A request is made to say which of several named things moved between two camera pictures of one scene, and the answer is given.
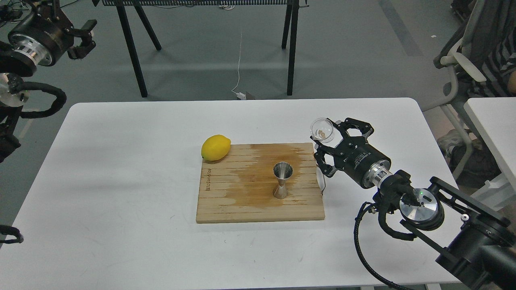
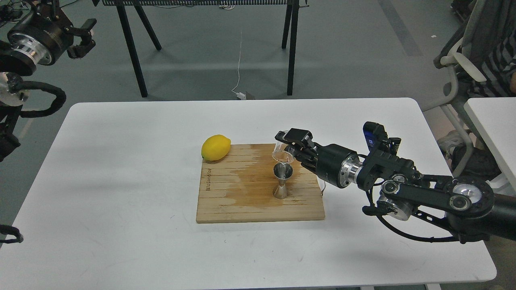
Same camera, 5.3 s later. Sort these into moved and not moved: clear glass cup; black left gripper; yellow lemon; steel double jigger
Moved: clear glass cup
Not moved: yellow lemon; black left gripper; steel double jigger
